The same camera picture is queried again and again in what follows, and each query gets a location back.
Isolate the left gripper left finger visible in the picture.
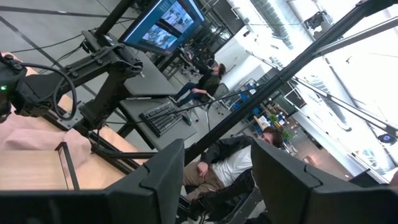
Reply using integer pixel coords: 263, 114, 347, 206
0, 138, 187, 224

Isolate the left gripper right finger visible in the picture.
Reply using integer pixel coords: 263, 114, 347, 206
250, 138, 398, 224

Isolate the pink cloth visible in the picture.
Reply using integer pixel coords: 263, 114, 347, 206
0, 52, 93, 170

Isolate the black office chair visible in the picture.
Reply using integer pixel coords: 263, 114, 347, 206
177, 167, 268, 224

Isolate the person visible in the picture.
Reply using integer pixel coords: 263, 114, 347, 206
182, 125, 284, 202
169, 62, 227, 108

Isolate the grey desk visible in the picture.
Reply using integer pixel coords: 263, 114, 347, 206
123, 46, 178, 98
119, 96, 199, 152

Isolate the black keyboard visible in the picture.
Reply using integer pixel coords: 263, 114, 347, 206
138, 101, 184, 138

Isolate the black computer mouse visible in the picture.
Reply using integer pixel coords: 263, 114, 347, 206
181, 111, 193, 127

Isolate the grey office chair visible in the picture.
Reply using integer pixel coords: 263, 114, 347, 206
198, 82, 233, 125

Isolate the black computer monitor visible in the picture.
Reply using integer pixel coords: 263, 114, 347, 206
119, 0, 206, 57

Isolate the black metal table frame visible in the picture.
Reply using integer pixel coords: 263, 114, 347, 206
42, 108, 158, 175

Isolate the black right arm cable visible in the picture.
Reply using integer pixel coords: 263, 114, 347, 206
18, 62, 78, 123

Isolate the wooden shelf black metal frame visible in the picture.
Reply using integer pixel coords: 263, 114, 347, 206
0, 141, 81, 191

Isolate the black upright frame pole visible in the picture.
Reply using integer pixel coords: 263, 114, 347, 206
95, 0, 136, 40
183, 0, 398, 166

